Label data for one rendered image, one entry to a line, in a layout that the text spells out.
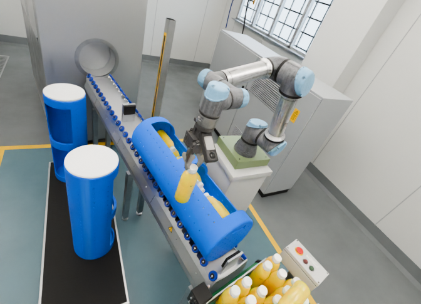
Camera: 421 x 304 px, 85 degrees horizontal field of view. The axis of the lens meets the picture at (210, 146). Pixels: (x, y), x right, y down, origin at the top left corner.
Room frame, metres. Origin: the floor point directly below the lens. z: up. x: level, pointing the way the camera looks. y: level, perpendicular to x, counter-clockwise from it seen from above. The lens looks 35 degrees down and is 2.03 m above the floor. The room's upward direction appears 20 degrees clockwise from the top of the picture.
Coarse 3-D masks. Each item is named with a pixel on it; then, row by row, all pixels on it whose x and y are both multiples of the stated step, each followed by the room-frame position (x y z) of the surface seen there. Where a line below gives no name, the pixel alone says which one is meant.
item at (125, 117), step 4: (124, 104) 1.50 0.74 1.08; (128, 104) 1.53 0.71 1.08; (132, 104) 1.54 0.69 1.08; (124, 108) 1.49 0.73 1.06; (128, 108) 1.50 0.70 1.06; (132, 108) 1.53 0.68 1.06; (124, 112) 1.48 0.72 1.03; (128, 112) 1.51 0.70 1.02; (132, 112) 1.53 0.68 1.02; (124, 116) 1.50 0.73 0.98; (128, 116) 1.52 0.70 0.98; (132, 116) 1.55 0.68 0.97; (124, 120) 1.50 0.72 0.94; (128, 120) 1.53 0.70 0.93; (132, 120) 1.55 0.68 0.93
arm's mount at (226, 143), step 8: (224, 136) 1.35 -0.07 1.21; (232, 136) 1.39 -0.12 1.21; (240, 136) 1.42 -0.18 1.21; (224, 144) 1.26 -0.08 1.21; (232, 144) 1.29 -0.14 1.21; (224, 152) 1.23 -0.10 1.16; (232, 152) 1.19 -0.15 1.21; (232, 160) 1.15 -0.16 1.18; (240, 160) 1.14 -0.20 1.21; (248, 160) 1.17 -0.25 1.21; (256, 160) 1.20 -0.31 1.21; (264, 160) 1.25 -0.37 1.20; (240, 168) 1.14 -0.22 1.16
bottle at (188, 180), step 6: (186, 174) 0.67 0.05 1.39; (192, 174) 0.68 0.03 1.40; (180, 180) 0.67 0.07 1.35; (186, 180) 0.66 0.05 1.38; (192, 180) 0.67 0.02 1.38; (180, 186) 0.67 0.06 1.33; (186, 186) 0.66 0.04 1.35; (192, 186) 0.67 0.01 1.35; (180, 192) 0.66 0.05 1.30; (186, 192) 0.66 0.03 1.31; (180, 198) 0.66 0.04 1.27; (186, 198) 0.67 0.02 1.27
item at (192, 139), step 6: (198, 126) 0.69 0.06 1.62; (186, 132) 0.72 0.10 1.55; (192, 132) 0.72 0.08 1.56; (198, 132) 0.70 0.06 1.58; (186, 138) 0.72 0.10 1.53; (192, 138) 0.69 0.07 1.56; (198, 138) 0.70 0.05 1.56; (186, 144) 0.71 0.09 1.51; (192, 144) 0.68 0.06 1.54; (198, 144) 0.68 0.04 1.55; (198, 150) 0.68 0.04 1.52
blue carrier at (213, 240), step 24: (144, 120) 1.19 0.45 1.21; (144, 144) 1.05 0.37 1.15; (168, 168) 0.89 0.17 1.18; (168, 192) 0.81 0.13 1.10; (192, 192) 0.77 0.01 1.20; (216, 192) 0.95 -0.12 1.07; (192, 216) 0.68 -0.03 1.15; (216, 216) 0.67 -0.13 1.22; (240, 216) 0.71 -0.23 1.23; (216, 240) 0.59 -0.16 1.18; (240, 240) 0.73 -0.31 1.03
